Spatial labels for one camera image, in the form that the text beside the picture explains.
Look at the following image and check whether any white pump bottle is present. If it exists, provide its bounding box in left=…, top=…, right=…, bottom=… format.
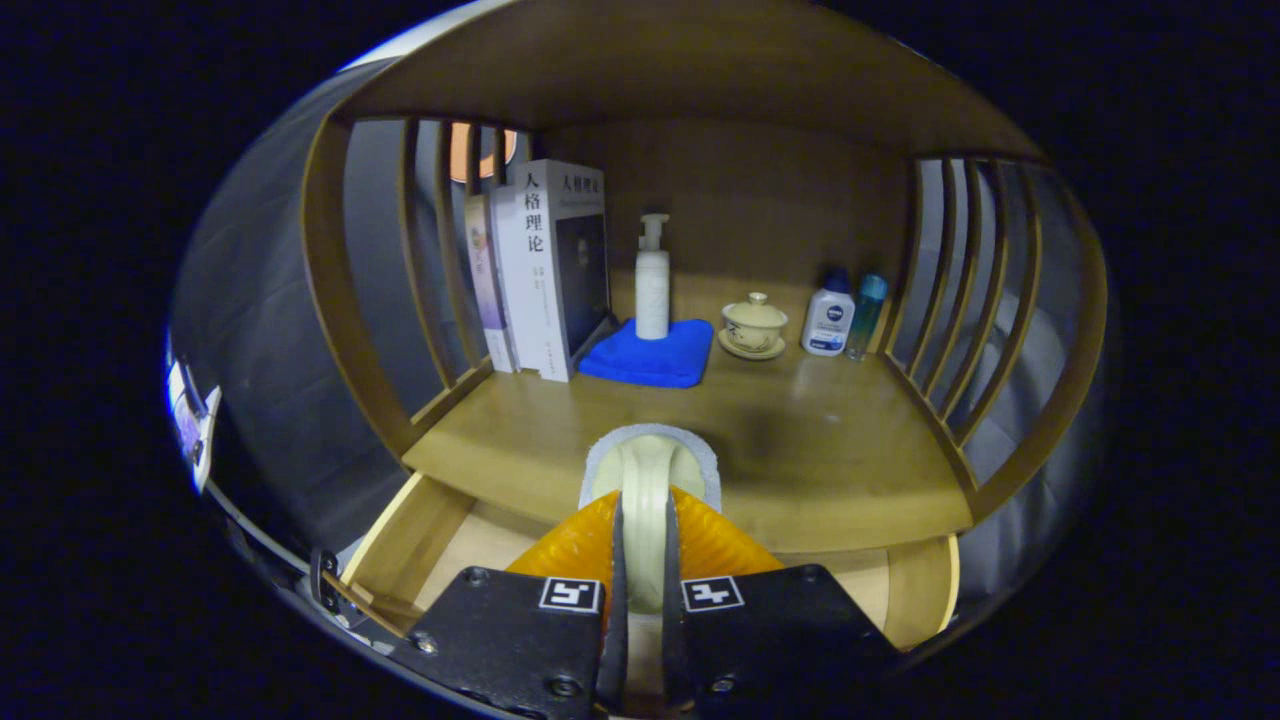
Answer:
left=635, top=213, right=672, bottom=341

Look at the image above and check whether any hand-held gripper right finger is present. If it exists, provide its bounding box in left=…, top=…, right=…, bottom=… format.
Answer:
left=660, top=486, right=901, bottom=720

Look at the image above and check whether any thick white book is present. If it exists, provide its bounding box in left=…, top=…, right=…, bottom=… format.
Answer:
left=512, top=159, right=613, bottom=383

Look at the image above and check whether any wooden cabinet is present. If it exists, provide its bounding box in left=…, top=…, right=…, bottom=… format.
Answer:
left=300, top=0, right=1111, bottom=561

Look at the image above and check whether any thin white book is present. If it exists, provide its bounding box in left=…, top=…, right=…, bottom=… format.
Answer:
left=488, top=183, right=541, bottom=373

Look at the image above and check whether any white lotion bottle blue cap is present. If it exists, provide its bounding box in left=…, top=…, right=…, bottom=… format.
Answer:
left=800, top=266, right=857, bottom=358

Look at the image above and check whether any beige saucer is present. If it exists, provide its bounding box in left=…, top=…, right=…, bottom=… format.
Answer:
left=717, top=328, right=788, bottom=361

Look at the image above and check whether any blue folded cloth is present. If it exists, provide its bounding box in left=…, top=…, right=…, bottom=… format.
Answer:
left=578, top=318, right=715, bottom=389

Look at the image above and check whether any wooden drawer with black knob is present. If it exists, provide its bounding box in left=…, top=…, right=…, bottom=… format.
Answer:
left=340, top=470, right=961, bottom=651

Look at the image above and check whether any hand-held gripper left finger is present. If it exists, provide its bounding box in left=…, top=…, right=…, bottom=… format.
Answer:
left=390, top=488, right=629, bottom=720

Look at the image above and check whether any teal bottle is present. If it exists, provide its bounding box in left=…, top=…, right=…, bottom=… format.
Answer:
left=846, top=273, right=889, bottom=363

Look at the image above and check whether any wooden countertop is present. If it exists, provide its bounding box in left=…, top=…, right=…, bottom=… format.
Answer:
left=402, top=320, right=976, bottom=556

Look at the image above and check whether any beige lidded teacup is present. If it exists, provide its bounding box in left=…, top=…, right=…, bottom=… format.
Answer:
left=722, top=292, right=789, bottom=351

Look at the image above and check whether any purple and white book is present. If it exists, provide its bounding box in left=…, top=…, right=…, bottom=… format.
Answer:
left=464, top=193, right=516, bottom=374

